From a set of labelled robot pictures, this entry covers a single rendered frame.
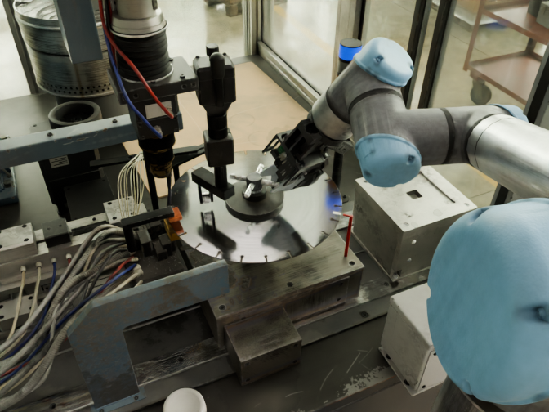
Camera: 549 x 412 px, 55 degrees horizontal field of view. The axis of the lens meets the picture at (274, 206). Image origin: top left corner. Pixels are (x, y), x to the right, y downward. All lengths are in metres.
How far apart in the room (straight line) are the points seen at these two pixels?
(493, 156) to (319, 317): 0.54
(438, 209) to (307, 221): 0.29
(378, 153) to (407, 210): 0.45
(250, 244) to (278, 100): 0.89
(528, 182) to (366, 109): 0.23
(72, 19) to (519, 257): 0.73
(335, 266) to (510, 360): 0.73
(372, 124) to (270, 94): 1.10
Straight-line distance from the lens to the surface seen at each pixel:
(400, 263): 1.11
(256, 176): 0.97
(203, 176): 0.93
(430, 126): 0.69
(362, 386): 0.99
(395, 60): 0.73
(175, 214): 0.95
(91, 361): 0.88
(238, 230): 0.93
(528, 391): 0.33
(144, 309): 0.82
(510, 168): 0.61
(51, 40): 1.46
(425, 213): 1.09
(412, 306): 0.92
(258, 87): 1.81
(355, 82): 0.73
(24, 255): 1.11
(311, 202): 0.99
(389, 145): 0.66
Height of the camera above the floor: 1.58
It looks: 40 degrees down
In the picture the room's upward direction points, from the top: 1 degrees clockwise
